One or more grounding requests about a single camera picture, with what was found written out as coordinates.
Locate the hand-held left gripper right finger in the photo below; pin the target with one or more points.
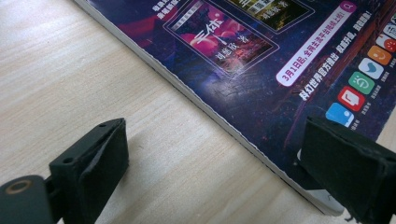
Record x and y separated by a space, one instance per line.
348 171

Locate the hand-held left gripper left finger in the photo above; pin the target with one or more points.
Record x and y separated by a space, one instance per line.
93 174

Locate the red cover magazine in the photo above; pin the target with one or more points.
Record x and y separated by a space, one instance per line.
249 77

